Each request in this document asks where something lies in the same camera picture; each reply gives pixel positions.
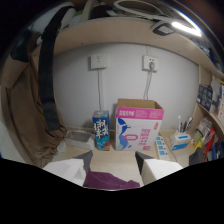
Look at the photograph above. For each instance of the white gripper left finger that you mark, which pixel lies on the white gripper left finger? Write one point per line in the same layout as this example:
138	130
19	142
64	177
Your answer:
68	168

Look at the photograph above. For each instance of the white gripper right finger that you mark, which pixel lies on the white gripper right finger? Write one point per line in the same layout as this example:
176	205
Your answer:
156	168

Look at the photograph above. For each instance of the white and blue toothbrush holder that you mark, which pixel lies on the white and blue toothbrush holder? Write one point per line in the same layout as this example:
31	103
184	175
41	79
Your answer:
179	140

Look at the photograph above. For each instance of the white power strip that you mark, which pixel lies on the white power strip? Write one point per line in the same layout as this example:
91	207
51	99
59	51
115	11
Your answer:
162	147

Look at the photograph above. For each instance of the grey metal tray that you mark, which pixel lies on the grey metal tray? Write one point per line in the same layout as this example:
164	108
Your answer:
78	138

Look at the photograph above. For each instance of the purple cloth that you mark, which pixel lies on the purple cloth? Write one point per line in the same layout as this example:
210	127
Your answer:
106	181

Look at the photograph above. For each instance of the black pouch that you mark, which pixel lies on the black pouch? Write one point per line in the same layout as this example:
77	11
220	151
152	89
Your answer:
196	156

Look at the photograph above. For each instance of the pink and white cardboard box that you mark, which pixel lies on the pink and white cardboard box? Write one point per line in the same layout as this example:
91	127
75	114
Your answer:
138	126

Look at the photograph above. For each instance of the blue drink carton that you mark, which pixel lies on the blue drink carton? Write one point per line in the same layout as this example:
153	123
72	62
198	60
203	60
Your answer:
101	130

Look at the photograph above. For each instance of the dark blue packet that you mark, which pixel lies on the dark blue packet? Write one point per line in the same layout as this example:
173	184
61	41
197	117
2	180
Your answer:
204	96

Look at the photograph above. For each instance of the wooden shelf board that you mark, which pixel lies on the wooden shelf board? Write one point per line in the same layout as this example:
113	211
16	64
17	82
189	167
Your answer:
133	33

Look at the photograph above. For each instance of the white wall socket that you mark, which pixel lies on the white wall socket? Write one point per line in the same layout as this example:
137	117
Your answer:
150	63

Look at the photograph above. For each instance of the white wall switch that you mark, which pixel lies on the white wall switch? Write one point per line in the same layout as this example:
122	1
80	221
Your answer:
99	61

